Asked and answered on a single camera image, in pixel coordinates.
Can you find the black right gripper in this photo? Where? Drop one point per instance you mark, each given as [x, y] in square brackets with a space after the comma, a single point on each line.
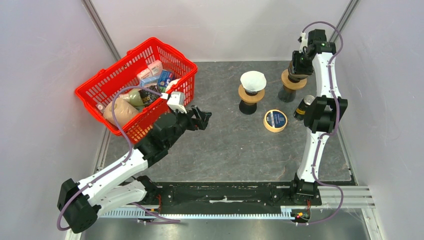
[295, 67]

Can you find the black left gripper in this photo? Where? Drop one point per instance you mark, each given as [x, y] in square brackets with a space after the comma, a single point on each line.
[195, 123]

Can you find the wooden dripper ring holder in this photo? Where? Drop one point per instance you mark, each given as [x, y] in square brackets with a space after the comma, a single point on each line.
[250, 98]

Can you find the white paper coffee filter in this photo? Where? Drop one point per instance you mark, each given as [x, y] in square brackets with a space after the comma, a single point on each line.
[253, 81]

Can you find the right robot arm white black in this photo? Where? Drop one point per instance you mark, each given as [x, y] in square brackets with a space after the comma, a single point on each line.
[317, 56]

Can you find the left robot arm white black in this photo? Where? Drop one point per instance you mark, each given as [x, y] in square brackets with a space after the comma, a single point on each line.
[81, 203]

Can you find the grey glass carafe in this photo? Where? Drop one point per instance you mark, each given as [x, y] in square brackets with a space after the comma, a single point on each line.
[286, 95]

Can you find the white round object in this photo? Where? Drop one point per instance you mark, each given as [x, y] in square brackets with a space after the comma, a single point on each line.
[171, 84]

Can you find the black carafe red band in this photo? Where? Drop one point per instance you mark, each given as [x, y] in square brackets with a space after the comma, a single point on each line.
[247, 108]

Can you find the black drink can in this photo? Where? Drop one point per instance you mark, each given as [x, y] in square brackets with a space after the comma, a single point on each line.
[304, 104]

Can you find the blue white box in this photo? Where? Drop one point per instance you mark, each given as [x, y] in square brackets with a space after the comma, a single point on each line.
[163, 79]

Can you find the dark snack bag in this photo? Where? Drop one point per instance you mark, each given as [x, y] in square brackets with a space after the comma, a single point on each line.
[149, 97]

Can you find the masking tape roll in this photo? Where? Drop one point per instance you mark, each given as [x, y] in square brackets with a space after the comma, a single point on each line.
[275, 121]

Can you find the green pear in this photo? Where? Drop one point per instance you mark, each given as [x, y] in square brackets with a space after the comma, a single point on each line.
[133, 97]

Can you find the pink white pack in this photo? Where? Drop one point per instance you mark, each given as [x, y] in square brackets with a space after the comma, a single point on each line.
[153, 69]

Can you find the beige toilet paper roll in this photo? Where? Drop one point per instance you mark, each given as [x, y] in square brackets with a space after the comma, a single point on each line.
[124, 112]

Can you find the red plastic shopping basket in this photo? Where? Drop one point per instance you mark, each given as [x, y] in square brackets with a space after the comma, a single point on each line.
[102, 87]

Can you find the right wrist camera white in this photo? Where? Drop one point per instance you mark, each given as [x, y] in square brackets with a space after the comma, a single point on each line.
[303, 40]

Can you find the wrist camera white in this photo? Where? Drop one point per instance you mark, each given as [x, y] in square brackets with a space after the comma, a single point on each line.
[303, 40]
[175, 102]

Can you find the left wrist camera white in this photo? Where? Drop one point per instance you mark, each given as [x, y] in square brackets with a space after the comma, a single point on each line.
[175, 102]

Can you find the black mounting base rail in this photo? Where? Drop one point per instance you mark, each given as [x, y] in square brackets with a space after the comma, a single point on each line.
[226, 198]

